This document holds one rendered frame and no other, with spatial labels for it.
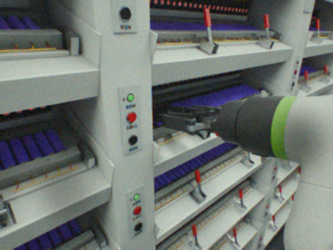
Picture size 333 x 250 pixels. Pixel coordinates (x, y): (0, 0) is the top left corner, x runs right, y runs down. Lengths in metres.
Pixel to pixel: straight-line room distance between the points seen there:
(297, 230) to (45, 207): 0.34
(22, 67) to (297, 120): 0.35
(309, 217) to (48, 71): 0.35
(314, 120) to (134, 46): 0.27
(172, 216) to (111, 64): 0.43
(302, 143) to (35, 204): 0.39
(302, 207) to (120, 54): 0.31
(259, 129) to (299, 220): 0.12
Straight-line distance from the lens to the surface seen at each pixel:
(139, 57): 0.39
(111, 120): 0.38
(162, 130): 0.53
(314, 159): 0.32
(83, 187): 0.43
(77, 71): 0.34
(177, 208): 0.66
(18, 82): 0.33
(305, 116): 0.33
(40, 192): 0.43
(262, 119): 0.34
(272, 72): 0.94
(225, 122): 0.38
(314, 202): 0.31
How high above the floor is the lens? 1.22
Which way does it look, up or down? 22 degrees down
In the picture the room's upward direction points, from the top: straight up
